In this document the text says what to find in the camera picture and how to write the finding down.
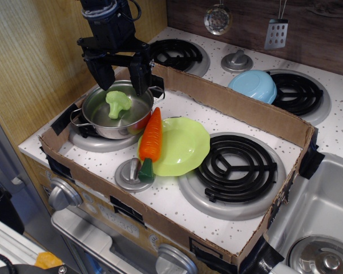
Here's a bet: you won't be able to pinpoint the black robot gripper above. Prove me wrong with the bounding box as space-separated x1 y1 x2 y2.
78 11 151 96

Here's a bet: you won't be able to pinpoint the orange toy carrot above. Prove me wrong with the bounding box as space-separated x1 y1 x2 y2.
138 107 163 183

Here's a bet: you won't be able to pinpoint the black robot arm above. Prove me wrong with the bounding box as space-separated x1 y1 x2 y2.
77 1 151 96

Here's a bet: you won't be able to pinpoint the lime green plastic plate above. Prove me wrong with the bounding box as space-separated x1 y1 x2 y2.
153 117 210 176

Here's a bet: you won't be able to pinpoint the green toy broccoli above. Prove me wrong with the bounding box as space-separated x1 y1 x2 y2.
106 91 132 119

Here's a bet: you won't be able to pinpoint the stainless steel pot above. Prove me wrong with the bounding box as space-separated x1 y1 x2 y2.
70 80 166 140

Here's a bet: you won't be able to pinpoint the back left black burner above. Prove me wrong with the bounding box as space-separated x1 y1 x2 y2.
150 39 210 77

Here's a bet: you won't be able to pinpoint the black burner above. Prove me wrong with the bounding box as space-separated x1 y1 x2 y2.
178 132 286 221
150 39 210 77
267 69 331 126

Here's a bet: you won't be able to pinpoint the hanging metal strainer ladle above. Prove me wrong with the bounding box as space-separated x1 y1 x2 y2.
204 1 233 36

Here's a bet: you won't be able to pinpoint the front silver stove knob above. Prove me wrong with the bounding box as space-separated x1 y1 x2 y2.
115 158 155 193

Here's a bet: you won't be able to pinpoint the silver stove knob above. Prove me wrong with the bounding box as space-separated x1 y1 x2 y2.
115 158 155 193
221 50 253 73

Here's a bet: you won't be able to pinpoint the brown cardboard fence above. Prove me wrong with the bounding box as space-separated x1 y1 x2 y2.
39 66 317 273

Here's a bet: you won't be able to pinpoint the back silver stove knob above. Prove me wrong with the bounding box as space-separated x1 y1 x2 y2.
221 50 253 73

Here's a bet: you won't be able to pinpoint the left oven control knob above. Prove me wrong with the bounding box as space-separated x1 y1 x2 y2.
49 178 83 211

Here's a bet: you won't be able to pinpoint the oven control knob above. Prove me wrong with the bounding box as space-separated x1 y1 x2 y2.
49 178 83 211
155 244 199 274

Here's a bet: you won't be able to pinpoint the light blue plastic bowl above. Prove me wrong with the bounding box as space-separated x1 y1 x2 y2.
228 70 277 104

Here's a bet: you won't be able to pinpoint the hanging metal slotted spatula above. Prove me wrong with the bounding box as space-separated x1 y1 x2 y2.
264 1 289 50

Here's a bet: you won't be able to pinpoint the front right black burner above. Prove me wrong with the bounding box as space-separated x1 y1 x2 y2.
178 132 286 221

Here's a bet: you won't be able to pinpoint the back right black burner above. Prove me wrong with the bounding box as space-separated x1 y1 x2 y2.
267 69 331 126

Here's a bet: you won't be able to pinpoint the right oven control knob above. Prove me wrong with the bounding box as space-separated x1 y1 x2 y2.
155 244 199 274

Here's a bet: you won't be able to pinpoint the orange yellow object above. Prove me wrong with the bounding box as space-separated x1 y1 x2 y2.
34 252 63 269

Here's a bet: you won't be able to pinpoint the stainless steel sink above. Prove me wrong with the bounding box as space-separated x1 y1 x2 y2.
268 154 343 273

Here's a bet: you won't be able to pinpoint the silver pot lid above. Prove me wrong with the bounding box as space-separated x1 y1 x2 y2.
286 235 343 273

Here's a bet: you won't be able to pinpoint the silver oven door handle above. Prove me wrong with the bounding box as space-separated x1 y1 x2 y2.
51 209 156 273

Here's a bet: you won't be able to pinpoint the black cable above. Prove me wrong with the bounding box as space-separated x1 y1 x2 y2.
0 251 17 274

